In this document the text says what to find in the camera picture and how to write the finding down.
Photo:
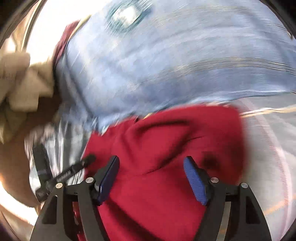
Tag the red knit garment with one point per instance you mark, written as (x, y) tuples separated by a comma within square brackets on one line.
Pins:
[(151, 198)]

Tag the blue plaid pillow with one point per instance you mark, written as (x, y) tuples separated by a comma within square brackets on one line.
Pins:
[(139, 57)]

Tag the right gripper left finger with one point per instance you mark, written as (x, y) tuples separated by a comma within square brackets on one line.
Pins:
[(73, 210)]

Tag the grey patterned bed sheet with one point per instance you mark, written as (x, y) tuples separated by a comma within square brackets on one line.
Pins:
[(269, 126)]

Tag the beige cloth pile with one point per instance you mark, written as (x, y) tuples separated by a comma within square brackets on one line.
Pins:
[(22, 84)]

